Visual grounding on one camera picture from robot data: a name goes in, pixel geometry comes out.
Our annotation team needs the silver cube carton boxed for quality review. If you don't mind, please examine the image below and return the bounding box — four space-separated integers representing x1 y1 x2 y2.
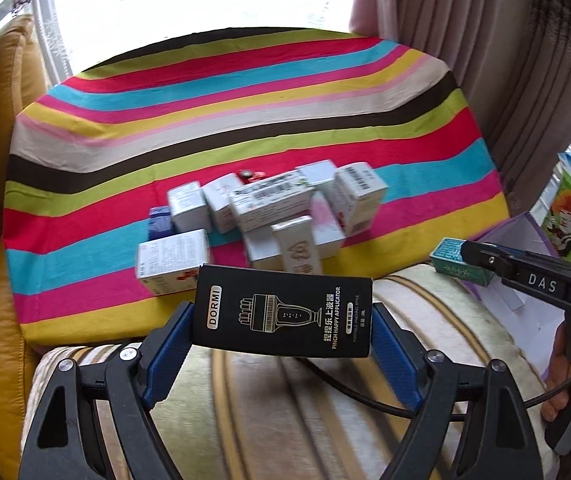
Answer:
296 160 341 196

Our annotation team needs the small blue carton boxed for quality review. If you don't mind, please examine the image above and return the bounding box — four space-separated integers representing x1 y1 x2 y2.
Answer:
148 206 173 241

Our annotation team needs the black cable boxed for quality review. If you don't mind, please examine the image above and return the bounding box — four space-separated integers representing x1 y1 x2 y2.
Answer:
285 340 571 421

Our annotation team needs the small white carton red print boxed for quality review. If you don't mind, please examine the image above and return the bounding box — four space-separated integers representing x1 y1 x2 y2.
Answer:
201 172 246 235

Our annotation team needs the teal patterned carton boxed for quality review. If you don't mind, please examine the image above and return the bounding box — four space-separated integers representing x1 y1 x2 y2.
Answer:
429 237 496 287

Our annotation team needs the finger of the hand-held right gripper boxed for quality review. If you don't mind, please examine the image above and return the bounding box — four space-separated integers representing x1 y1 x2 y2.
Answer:
459 240 532 281

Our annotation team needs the brown pleated curtain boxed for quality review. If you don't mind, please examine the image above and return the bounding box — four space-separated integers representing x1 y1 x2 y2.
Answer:
348 0 571 221

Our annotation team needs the cartoon printed mat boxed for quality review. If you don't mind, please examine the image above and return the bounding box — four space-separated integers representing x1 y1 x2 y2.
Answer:
540 152 571 262

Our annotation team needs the pile of small white boxes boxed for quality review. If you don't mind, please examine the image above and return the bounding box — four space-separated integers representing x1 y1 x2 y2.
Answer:
135 159 390 297

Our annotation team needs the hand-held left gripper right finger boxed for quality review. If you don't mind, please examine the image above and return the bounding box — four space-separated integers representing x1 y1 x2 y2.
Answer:
371 301 561 480

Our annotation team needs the sheer lace curtain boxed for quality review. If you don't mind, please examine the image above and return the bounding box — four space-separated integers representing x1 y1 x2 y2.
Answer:
8 0 63 88

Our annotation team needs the beige striped plush cushion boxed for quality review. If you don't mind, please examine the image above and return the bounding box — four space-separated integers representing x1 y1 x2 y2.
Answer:
29 262 562 480

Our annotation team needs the purple cardboard box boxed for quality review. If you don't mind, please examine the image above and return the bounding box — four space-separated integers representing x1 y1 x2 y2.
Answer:
465 211 566 383

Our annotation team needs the black carton with gold print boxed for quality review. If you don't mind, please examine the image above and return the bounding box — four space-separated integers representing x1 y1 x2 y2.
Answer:
191 263 373 359

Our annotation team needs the large white carton pink splash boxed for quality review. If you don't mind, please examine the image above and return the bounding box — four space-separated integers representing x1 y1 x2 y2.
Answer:
245 192 346 271

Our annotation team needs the yellow leather sofa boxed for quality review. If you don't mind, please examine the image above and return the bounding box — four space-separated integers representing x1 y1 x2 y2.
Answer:
0 14 52 480

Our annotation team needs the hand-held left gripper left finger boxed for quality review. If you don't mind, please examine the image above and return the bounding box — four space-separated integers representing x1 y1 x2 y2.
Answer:
19 300 198 480

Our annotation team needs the colourful striped cloth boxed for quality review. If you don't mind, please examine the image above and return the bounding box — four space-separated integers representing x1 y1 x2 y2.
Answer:
2 26 511 352

